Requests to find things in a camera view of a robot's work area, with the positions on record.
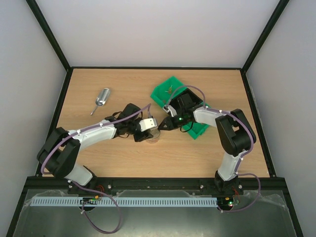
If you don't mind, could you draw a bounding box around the black bin with swirl lollipops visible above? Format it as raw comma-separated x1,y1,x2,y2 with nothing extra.
169,88,203,114

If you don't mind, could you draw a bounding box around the green bin with square lollipops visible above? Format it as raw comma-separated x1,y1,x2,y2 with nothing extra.
151,76,184,108

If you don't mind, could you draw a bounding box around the silver metal scoop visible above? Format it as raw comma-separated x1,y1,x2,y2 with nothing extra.
90,88,111,116

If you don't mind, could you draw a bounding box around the gold jar lid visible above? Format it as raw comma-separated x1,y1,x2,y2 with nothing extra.
150,128,160,138

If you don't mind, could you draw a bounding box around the green bin with gummy candies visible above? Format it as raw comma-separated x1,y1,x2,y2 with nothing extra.
180,112,209,140

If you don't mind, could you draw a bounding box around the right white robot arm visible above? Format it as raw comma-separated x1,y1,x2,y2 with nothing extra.
158,93,256,194

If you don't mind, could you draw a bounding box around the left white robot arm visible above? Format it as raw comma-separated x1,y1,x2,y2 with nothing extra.
37,103,158,186

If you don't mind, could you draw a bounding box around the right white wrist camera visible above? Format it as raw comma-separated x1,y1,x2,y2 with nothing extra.
163,105,177,117

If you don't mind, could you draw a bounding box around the black aluminium frame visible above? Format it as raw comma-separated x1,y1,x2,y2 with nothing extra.
6,0,304,237

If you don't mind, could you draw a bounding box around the white slotted cable duct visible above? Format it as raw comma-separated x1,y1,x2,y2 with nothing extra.
30,197,217,207

